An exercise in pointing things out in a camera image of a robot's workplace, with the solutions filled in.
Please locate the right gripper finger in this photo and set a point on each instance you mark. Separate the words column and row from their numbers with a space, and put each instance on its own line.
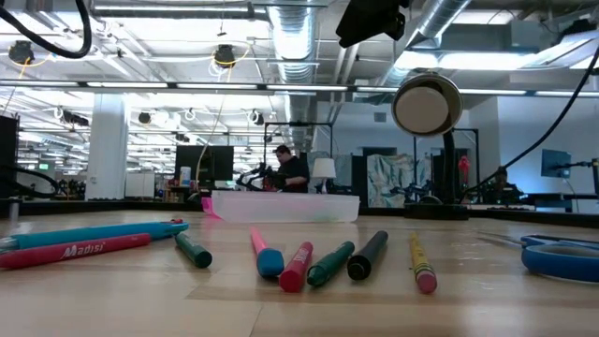
column 369, row 21

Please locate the black pen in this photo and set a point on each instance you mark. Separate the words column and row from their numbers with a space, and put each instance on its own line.
column 367, row 256

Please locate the yellow pencil pink eraser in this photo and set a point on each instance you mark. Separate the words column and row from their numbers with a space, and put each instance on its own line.
column 421, row 262

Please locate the green crayon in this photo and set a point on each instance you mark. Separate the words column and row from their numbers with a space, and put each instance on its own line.
column 330, row 264
column 194, row 251

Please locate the red crayon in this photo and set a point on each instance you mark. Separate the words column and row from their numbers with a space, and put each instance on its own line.
column 70, row 251
column 296, row 269

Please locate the blue pen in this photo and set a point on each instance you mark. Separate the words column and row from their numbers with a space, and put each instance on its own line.
column 93, row 232

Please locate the black background robot arm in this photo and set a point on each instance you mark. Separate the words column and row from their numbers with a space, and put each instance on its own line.
column 252, row 180

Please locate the pink-lidded clear pencil box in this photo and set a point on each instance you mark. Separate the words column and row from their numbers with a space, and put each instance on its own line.
column 281, row 208

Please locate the black desk lamp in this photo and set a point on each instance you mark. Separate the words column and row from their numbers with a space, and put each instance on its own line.
column 423, row 107

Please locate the black ceiling device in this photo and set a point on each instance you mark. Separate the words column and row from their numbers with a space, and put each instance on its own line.
column 224, row 55
column 21, row 51

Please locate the white-shade table lamp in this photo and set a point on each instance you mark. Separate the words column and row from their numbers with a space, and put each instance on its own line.
column 324, row 167

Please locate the teal marbled panel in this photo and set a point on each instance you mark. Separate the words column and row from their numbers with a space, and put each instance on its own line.
column 388, row 178

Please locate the person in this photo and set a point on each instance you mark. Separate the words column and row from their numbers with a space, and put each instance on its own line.
column 295, row 175
column 503, row 182

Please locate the red hanging object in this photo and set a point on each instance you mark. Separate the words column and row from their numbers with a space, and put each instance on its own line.
column 463, row 167

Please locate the black computer monitor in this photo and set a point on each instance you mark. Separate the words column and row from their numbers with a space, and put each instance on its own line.
column 215, row 164

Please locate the long ceiling light strip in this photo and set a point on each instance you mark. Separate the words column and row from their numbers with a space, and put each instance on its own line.
column 126, row 85

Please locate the pink pencil blue cap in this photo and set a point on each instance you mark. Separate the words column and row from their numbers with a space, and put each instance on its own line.
column 270, row 262

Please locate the white cabinet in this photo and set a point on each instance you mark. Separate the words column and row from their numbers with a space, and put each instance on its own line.
column 139, row 185

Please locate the black cabinet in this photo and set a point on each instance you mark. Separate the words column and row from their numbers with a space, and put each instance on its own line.
column 8, row 154

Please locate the silver ribbed air duct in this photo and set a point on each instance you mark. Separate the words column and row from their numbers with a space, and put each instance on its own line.
column 292, row 37

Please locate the grey rectangular air duct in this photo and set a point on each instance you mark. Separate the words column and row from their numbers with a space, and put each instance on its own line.
column 491, row 37

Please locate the wall-mounted monitor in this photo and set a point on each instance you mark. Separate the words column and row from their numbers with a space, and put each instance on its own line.
column 554, row 163

